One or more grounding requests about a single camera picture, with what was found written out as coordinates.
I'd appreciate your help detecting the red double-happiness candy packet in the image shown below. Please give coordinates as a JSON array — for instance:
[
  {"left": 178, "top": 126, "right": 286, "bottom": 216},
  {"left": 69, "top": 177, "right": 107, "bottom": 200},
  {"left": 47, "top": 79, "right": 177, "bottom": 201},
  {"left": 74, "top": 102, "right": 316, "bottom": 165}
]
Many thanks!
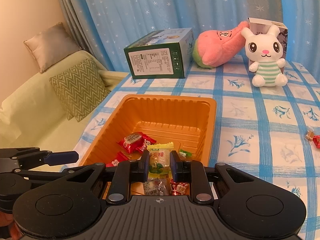
[{"left": 106, "top": 152, "right": 128, "bottom": 167}]

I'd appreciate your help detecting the yellow green candy packet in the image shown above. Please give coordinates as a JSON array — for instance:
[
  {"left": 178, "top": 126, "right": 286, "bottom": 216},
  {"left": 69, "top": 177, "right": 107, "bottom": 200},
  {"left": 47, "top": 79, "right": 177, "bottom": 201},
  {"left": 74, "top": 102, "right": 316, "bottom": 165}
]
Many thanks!
[{"left": 147, "top": 142, "right": 174, "bottom": 174}]

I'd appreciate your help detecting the brown round candy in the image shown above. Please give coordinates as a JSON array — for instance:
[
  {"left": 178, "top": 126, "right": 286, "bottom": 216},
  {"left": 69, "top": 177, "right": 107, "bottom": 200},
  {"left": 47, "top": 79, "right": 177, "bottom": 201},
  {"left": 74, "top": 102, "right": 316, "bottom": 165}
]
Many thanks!
[{"left": 305, "top": 129, "right": 315, "bottom": 141}]

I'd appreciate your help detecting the red foil candy packet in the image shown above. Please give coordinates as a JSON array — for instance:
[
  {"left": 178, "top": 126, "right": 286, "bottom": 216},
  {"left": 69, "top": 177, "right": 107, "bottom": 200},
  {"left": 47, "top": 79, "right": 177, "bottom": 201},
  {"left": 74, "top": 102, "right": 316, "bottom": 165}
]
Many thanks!
[{"left": 312, "top": 135, "right": 320, "bottom": 149}]

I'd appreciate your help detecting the left hand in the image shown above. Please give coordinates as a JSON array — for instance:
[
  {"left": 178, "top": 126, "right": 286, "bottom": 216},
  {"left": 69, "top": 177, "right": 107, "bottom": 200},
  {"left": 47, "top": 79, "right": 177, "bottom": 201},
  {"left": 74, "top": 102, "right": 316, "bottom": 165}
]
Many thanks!
[{"left": 0, "top": 211, "right": 22, "bottom": 240}]

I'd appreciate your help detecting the green wrapped candy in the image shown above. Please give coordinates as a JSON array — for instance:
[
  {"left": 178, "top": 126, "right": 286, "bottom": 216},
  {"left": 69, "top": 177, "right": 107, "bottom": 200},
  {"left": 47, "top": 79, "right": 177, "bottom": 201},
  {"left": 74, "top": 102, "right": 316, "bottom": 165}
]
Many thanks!
[{"left": 178, "top": 149, "right": 193, "bottom": 159}]

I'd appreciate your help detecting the red gold wrapped candy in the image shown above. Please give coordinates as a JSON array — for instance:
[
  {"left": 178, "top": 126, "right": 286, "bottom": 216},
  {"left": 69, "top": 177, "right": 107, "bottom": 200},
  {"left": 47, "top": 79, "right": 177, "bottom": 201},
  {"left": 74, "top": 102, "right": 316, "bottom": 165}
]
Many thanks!
[{"left": 170, "top": 179, "right": 189, "bottom": 196}]

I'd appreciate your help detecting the red candy in tray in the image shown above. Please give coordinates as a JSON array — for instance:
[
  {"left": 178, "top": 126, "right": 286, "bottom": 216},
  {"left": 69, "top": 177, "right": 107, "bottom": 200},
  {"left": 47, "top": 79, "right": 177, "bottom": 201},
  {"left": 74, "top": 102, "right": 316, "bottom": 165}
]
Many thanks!
[{"left": 118, "top": 132, "right": 157, "bottom": 154}]

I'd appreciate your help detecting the clear wrapped dark candy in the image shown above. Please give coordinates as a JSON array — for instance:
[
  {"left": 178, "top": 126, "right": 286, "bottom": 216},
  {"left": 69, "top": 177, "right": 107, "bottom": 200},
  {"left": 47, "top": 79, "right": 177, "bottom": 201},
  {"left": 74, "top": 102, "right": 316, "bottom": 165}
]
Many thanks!
[{"left": 143, "top": 178, "right": 169, "bottom": 196}]

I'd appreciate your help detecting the light green sofa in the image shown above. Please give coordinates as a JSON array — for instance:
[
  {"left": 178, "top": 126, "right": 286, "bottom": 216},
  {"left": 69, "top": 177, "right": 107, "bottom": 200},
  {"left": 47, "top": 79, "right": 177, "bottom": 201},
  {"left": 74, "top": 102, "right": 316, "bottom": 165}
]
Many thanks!
[{"left": 1, "top": 50, "right": 127, "bottom": 152}]

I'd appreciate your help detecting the orange plastic tray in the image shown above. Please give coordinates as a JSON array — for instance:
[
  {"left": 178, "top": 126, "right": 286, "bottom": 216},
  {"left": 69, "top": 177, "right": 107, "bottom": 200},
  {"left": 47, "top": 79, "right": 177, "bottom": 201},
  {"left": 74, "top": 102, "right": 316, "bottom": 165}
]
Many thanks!
[{"left": 80, "top": 94, "right": 217, "bottom": 166}]

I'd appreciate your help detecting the green zigzag cushion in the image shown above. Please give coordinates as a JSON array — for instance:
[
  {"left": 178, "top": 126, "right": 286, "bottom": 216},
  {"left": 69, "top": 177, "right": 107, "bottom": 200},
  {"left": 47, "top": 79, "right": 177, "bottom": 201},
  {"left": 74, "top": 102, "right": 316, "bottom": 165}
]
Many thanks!
[{"left": 49, "top": 58, "right": 110, "bottom": 122}]

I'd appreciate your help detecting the blue white checked tablecloth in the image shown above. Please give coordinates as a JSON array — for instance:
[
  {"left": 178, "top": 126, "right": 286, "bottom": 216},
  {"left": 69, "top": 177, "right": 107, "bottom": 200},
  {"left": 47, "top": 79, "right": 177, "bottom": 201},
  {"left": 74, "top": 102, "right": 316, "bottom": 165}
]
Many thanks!
[{"left": 75, "top": 56, "right": 319, "bottom": 239}]

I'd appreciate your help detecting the grey satin cushion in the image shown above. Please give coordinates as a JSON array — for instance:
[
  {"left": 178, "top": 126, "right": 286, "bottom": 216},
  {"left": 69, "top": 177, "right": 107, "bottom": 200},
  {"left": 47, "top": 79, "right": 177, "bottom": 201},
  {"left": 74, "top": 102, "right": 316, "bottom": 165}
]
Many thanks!
[{"left": 23, "top": 22, "right": 81, "bottom": 73}]

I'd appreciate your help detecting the green white carton box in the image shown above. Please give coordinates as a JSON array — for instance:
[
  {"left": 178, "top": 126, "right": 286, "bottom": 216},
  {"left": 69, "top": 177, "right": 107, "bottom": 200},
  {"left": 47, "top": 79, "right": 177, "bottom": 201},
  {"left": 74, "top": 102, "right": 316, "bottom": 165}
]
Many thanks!
[{"left": 124, "top": 28, "right": 195, "bottom": 79}]

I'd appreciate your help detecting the pink peach plush toy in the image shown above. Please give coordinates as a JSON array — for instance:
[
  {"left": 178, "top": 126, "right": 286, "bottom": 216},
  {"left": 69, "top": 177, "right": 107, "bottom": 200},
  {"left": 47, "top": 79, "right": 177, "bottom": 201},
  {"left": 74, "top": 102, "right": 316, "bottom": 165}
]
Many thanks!
[{"left": 193, "top": 21, "right": 249, "bottom": 68}]

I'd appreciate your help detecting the white rabbit plush toy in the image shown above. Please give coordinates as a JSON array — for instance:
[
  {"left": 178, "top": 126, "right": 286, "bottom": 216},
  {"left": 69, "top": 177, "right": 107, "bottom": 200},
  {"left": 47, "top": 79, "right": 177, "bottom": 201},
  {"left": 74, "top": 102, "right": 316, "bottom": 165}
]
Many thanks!
[{"left": 241, "top": 24, "right": 288, "bottom": 87}]

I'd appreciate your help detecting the blue star curtain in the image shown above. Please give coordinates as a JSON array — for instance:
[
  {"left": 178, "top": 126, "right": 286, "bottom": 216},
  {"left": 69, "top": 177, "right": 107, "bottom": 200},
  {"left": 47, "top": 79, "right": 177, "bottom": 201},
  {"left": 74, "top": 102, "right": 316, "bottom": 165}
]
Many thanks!
[{"left": 59, "top": 0, "right": 319, "bottom": 79}]

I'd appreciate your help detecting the white brown paper box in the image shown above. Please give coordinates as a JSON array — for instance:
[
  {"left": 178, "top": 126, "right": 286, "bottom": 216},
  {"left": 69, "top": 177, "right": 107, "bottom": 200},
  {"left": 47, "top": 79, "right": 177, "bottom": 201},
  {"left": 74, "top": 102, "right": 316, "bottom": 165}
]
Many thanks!
[{"left": 247, "top": 17, "right": 289, "bottom": 74}]

